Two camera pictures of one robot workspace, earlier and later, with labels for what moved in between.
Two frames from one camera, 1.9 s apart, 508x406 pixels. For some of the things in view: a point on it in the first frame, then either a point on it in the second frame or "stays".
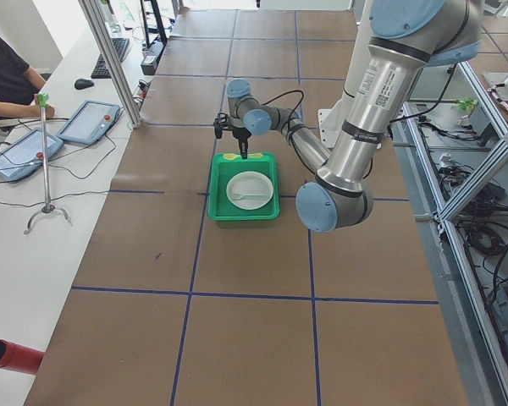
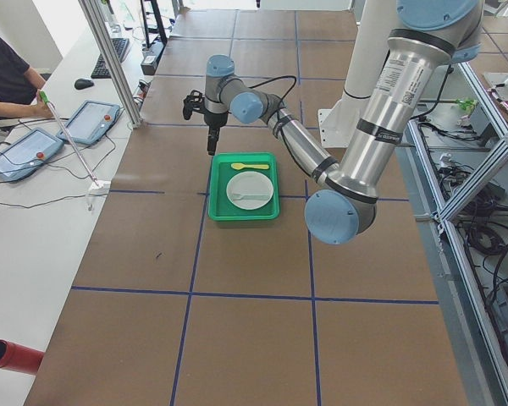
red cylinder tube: [2, 353] stays
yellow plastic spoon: [234, 156] to [239, 167]
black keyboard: [100, 69] stays
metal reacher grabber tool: [43, 101] to [46, 98]
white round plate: [250, 190] stays
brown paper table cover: [169, 307] stays
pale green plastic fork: [237, 196] stays
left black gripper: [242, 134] to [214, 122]
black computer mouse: [83, 84] stays
